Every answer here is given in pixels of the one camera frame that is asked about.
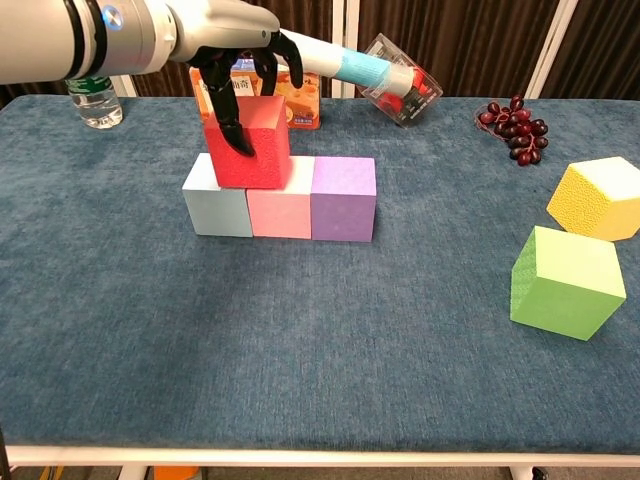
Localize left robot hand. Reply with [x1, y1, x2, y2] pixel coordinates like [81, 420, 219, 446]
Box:
[167, 0, 304, 159]

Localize red cube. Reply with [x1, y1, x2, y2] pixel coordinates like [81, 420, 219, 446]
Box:
[203, 94, 292, 190]

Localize light blue cube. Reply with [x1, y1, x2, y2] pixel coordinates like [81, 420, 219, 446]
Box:
[181, 152, 254, 238]

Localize pink cube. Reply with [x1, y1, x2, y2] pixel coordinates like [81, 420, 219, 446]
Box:
[246, 154, 317, 240]

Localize purple cube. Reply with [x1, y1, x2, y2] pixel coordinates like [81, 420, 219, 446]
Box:
[309, 156, 378, 244]

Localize yellow cube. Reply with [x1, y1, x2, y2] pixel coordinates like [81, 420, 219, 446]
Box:
[545, 156, 640, 243]

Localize green cube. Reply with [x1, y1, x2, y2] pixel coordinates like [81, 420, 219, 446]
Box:
[509, 224, 627, 342]

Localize dark brown pleated curtain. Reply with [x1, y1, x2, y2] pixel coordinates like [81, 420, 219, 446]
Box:
[0, 78, 71, 109]
[357, 0, 561, 99]
[130, 0, 336, 99]
[542, 0, 640, 101]

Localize orange biscuit box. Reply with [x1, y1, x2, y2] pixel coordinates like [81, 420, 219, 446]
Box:
[188, 57, 322, 132]

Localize white paper roll blue band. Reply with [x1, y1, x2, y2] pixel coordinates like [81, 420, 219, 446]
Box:
[278, 28, 416, 96]

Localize clear plastic water bottle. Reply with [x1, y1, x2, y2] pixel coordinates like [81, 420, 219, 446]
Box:
[64, 75, 124, 130]

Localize clear plastic box red contents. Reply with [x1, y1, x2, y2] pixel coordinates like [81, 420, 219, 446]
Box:
[355, 33, 444, 130]

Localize dark red grape bunch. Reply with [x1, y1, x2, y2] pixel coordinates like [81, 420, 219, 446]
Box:
[474, 95, 550, 167]

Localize blue fabric table cover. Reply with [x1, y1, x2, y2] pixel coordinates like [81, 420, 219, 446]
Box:
[0, 94, 640, 456]

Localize white partition post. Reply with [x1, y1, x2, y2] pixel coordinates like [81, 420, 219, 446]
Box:
[524, 0, 581, 100]
[113, 73, 137, 99]
[332, 0, 361, 99]

